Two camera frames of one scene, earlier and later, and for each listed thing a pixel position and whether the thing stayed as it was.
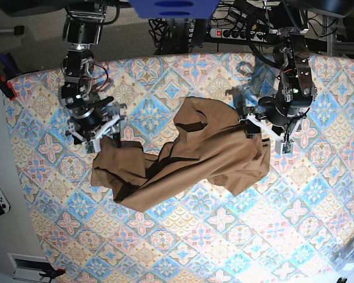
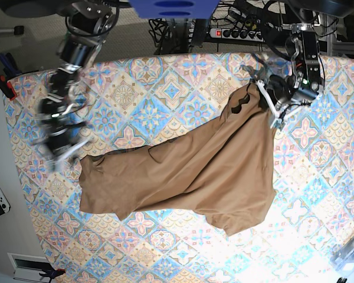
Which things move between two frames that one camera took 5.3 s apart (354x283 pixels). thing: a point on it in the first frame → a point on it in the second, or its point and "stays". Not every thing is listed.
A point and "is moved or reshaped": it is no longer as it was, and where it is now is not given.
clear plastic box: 351,254 stays
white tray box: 28,267 stays
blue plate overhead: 174,9 stays
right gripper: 253,124 → 281,110
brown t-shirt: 210,144 is moved or reshaped
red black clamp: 10,71 stays
